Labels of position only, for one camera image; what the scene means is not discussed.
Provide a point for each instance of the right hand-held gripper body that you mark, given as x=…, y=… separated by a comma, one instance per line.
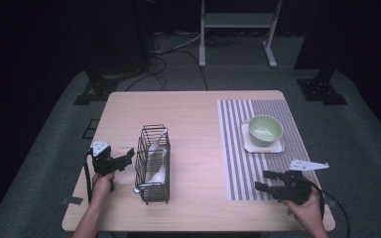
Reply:
x=294, y=190

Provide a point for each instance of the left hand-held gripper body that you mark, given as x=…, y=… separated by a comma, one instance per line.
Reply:
x=104, y=163

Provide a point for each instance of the person's left hand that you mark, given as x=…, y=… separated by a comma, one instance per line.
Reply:
x=101, y=186

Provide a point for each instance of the person's right hand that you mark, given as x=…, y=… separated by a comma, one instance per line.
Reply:
x=312, y=210

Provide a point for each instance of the white square plate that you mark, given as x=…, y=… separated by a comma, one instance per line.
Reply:
x=264, y=148

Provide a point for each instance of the silver metal spoon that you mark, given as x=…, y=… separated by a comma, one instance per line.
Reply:
x=137, y=190

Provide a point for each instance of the grey striped placemat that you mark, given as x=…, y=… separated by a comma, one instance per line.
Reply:
x=238, y=165

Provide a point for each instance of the green bowl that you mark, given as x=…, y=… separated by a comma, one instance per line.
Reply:
x=265, y=130

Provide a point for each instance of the grey tape strip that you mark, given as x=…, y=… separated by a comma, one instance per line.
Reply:
x=72, y=200

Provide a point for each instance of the black stand base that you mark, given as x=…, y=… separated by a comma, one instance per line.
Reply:
x=96, y=89
x=322, y=89

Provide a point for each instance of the white metal stand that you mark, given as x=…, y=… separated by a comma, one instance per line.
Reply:
x=238, y=20

